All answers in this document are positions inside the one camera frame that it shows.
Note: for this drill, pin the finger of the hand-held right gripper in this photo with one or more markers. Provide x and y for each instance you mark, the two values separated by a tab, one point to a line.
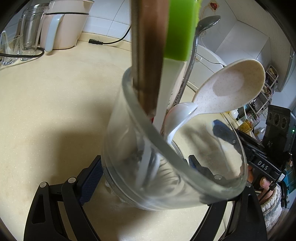
249	143

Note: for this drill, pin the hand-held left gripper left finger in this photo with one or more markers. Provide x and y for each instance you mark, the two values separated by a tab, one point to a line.
92	180

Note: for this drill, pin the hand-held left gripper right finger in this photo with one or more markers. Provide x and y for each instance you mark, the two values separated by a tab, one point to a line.
242	204

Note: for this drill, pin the clear glass tumbler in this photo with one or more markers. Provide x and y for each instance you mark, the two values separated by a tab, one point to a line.
129	162

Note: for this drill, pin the beige speckled spoon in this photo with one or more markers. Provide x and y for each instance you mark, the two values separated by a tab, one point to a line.
231	85

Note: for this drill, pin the small white plastic spoon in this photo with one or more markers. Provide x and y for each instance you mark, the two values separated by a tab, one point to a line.
180	113

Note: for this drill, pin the long metal spoon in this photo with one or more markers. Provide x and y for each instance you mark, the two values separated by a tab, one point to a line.
208	20

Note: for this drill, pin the person's right forearm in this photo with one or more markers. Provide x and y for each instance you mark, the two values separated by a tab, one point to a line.
272	208

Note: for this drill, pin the person's right hand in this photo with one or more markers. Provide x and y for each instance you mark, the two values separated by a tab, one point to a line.
264	185

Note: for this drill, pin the glass jar of tea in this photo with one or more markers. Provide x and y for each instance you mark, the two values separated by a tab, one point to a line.
246	126

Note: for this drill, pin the metal dish rack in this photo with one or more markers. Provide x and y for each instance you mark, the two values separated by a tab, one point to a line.
270	78

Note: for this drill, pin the white rice cooker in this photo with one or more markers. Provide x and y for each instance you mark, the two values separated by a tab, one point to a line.
209	59

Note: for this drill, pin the small clear glass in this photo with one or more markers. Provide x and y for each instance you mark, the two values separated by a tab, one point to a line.
9	53

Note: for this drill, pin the beige electric pot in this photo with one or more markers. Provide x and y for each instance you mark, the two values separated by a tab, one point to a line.
69	27

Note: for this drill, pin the tall glass mug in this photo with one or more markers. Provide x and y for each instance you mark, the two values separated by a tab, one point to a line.
30	30

